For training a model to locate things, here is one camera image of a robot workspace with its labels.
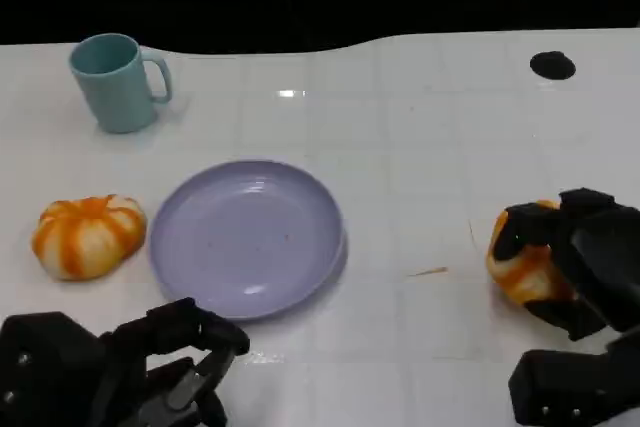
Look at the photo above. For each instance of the black round table grommet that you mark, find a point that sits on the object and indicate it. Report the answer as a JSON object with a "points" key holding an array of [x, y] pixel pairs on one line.
{"points": [[551, 65]]}

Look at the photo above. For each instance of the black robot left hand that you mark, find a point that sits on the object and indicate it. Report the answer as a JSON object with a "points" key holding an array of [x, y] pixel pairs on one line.
{"points": [[170, 329]]}

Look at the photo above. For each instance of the pale green mug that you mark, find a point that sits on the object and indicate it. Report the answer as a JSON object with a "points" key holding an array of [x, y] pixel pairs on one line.
{"points": [[117, 92]]}

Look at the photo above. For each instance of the orange and white bread roll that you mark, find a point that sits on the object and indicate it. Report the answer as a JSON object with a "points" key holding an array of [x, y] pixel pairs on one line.
{"points": [[527, 272], [87, 239]]}

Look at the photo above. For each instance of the lilac plate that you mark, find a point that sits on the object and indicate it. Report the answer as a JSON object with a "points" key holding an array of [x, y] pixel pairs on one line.
{"points": [[245, 242]]}

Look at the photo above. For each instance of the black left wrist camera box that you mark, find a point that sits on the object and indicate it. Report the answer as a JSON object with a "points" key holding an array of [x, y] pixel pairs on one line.
{"points": [[47, 372]]}

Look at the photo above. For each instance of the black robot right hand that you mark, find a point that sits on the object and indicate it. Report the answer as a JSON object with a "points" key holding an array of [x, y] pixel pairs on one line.
{"points": [[600, 267]]}

